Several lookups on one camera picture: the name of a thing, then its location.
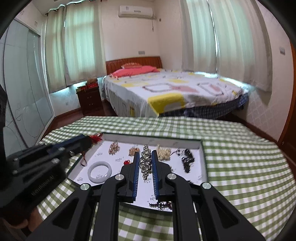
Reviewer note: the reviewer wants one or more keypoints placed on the red boxes on nightstand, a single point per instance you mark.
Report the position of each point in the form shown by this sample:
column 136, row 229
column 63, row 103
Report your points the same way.
column 90, row 83

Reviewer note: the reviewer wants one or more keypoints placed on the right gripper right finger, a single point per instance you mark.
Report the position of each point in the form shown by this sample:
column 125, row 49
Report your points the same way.
column 200, row 212

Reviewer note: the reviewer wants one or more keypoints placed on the pink pillow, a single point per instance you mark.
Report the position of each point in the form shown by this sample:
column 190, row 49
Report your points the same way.
column 133, row 71

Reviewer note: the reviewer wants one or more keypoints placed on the left white curtain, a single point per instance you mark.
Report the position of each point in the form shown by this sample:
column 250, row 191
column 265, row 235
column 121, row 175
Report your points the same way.
column 74, row 45

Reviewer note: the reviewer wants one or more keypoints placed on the bed with patterned sheet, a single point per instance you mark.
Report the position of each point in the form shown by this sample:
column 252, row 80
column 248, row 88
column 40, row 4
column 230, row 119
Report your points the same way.
column 173, row 93

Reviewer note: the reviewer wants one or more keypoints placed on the white jade bangle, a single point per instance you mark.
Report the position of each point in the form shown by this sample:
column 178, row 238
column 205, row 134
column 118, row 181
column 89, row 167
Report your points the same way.
column 99, row 172

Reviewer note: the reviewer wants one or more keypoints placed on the dark green jewelry tray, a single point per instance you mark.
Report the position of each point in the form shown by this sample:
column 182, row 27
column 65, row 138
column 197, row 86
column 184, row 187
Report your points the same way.
column 185, row 158

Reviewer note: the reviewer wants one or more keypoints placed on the dark wooden nightstand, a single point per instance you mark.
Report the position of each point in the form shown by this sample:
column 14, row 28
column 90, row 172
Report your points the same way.
column 90, row 101

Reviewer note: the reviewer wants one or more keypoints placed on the gold pendant red knot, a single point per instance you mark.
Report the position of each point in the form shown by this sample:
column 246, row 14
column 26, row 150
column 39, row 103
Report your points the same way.
column 95, row 139

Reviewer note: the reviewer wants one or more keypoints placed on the person's left hand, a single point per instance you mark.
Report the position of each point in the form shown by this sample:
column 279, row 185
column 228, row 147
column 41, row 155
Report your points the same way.
column 32, row 222

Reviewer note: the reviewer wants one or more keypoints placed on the orange patterned pillow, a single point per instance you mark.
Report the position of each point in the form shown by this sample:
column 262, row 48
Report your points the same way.
column 131, row 65

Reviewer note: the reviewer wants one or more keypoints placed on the wooden headboard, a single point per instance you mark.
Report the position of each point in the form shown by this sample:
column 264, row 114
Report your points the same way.
column 114, row 65

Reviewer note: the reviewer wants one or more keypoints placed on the frosted glass wardrobe door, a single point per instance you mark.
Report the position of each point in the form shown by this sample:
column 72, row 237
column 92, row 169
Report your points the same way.
column 28, row 110

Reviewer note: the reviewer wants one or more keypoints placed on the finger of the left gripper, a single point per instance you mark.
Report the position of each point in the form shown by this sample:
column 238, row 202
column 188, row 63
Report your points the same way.
column 64, row 155
column 76, row 144

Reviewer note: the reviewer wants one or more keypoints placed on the right white curtain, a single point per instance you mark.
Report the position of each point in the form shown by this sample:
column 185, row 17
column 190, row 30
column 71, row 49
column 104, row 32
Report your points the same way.
column 228, row 38

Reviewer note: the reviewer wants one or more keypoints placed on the white curtain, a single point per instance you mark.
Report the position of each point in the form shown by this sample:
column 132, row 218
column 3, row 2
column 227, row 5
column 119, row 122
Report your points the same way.
column 228, row 38
column 74, row 45

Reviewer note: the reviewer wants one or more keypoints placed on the white air conditioner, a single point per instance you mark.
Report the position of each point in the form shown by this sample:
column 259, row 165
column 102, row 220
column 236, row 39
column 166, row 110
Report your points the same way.
column 135, row 12

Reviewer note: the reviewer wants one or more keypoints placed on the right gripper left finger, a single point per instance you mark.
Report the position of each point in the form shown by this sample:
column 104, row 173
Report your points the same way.
column 91, row 212

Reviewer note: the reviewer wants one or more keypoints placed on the green checkered tablecloth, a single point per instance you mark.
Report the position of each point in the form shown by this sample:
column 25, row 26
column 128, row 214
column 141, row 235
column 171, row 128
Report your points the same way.
column 251, row 172

